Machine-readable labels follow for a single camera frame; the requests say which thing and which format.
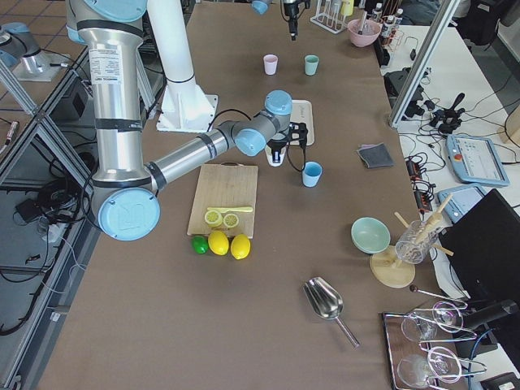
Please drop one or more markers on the wooden cutting board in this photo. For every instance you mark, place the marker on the wooden cutting board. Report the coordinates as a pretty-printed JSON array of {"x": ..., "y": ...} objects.
[{"x": 224, "y": 186}]

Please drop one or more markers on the grey folded cloth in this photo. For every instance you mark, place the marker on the grey folded cloth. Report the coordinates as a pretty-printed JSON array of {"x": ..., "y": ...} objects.
[{"x": 375, "y": 156}]

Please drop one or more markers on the aluminium frame post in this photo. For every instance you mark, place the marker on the aluminium frame post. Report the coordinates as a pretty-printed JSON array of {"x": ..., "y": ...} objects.
[{"x": 439, "y": 24}]

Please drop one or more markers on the green lime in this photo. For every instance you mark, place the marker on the green lime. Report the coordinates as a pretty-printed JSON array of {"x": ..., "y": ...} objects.
[{"x": 200, "y": 244}]

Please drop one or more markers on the yellow plastic knife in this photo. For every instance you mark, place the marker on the yellow plastic knife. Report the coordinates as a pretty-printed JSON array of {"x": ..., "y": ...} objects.
[{"x": 240, "y": 209}]

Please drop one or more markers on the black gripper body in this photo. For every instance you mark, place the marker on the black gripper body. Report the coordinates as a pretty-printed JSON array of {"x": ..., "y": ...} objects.
[
  {"x": 291, "y": 11},
  {"x": 277, "y": 146}
]

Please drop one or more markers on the lemon half slice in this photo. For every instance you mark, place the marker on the lemon half slice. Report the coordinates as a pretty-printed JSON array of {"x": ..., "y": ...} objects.
[
  {"x": 231, "y": 220},
  {"x": 213, "y": 218}
]

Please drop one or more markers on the white wire cup rack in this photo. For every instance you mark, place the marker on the white wire cup rack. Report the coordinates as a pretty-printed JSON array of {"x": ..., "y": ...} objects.
[{"x": 328, "y": 16}]

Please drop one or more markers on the pink cup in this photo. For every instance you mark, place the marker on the pink cup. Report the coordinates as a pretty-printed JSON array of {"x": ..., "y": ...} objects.
[{"x": 270, "y": 63}]

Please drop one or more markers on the cream cup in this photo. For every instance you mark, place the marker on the cream cup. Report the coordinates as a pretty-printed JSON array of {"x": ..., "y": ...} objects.
[{"x": 268, "y": 159}]

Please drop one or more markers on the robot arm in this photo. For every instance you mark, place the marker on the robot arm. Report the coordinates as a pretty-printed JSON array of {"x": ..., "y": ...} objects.
[
  {"x": 125, "y": 187},
  {"x": 261, "y": 7}
]

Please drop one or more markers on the blue cup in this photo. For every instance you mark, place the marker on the blue cup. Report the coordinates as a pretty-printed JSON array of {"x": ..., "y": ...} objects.
[{"x": 311, "y": 174}]

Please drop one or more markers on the mirrored tray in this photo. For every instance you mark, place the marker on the mirrored tray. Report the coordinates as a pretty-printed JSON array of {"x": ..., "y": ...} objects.
[{"x": 470, "y": 342}]

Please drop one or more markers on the black monitor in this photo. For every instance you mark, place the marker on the black monitor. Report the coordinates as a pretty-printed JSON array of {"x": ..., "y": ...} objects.
[{"x": 485, "y": 242}]

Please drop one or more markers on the wine glass on tray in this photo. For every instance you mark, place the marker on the wine glass on tray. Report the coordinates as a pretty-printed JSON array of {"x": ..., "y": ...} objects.
[{"x": 424, "y": 324}]

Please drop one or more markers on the small bottle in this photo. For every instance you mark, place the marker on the small bottle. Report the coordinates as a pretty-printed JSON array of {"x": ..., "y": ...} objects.
[
  {"x": 398, "y": 17},
  {"x": 377, "y": 12},
  {"x": 387, "y": 26}
]

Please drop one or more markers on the metal scoop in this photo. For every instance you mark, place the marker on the metal scoop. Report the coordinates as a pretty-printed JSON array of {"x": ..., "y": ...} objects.
[{"x": 327, "y": 303}]

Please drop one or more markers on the mint green bowl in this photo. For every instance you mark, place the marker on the mint green bowl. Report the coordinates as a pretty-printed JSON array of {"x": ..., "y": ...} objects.
[{"x": 370, "y": 235}]

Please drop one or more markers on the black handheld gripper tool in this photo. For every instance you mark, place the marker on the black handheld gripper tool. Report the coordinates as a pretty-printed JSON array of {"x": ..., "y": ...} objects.
[{"x": 448, "y": 119}]

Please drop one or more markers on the yellow cup on rack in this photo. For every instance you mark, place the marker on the yellow cup on rack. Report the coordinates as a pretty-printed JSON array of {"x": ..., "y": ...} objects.
[{"x": 347, "y": 7}]

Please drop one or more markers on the blue teach pendant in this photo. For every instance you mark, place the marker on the blue teach pendant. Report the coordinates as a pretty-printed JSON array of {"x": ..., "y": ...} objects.
[
  {"x": 474, "y": 160},
  {"x": 464, "y": 197}
]

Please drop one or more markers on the green cup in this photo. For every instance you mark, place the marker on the green cup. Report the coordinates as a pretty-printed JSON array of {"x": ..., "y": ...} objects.
[{"x": 311, "y": 64}]

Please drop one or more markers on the clear glass on stand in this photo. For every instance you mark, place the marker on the clear glass on stand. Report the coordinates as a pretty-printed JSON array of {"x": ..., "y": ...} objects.
[{"x": 415, "y": 243}]

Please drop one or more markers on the cream rabbit tray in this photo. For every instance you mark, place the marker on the cream rabbit tray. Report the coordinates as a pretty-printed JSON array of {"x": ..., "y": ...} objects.
[{"x": 302, "y": 113}]

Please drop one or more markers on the yellow lemon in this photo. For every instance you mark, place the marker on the yellow lemon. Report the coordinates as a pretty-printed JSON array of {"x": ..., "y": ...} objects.
[
  {"x": 218, "y": 242},
  {"x": 240, "y": 247}
]

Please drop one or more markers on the pink bowl with ice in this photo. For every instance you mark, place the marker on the pink bowl with ice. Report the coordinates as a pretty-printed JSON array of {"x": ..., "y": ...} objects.
[{"x": 365, "y": 36}]

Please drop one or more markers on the metal tube black cap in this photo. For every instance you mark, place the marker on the metal tube black cap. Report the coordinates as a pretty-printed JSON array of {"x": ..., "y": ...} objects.
[{"x": 361, "y": 23}]

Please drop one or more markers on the wooden mug tree stand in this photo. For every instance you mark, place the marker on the wooden mug tree stand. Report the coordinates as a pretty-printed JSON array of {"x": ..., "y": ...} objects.
[{"x": 391, "y": 271}]

